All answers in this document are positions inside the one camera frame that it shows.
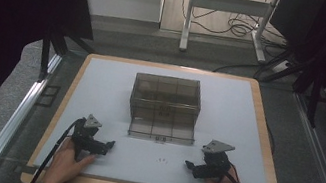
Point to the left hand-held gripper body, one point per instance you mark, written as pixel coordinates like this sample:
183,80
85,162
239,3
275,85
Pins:
84,135

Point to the white power strip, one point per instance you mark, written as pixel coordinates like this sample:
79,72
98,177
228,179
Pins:
281,66

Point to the white metal desk frame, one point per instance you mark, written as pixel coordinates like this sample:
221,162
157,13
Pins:
230,5

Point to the person's left hand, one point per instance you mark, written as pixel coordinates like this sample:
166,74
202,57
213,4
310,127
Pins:
65,165

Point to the transparent brown drawer box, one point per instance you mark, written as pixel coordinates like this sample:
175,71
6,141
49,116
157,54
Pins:
164,105

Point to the white foam mat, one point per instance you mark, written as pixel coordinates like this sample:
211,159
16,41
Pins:
109,95

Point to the black metal stand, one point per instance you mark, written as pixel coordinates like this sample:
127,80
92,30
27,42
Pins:
308,80
54,45

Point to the small silver earrings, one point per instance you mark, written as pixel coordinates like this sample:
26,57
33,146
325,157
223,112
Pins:
162,160

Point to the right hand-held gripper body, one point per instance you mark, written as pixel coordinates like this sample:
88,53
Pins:
215,161

